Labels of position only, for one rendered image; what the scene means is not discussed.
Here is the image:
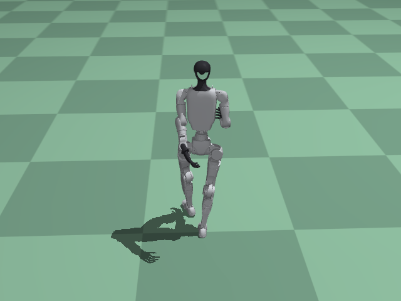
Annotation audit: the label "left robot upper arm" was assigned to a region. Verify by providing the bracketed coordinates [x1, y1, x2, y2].
[176, 89, 188, 126]

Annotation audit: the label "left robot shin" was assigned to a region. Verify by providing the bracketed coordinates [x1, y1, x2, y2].
[180, 173, 193, 208]

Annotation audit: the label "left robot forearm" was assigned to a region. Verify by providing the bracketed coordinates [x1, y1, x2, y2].
[175, 117, 188, 151]

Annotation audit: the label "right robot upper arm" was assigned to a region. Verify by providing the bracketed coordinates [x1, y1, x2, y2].
[216, 90, 230, 127]

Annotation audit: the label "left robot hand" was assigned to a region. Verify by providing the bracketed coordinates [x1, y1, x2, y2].
[180, 144, 200, 168]

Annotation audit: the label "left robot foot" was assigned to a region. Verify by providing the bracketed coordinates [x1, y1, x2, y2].
[182, 199, 195, 216]

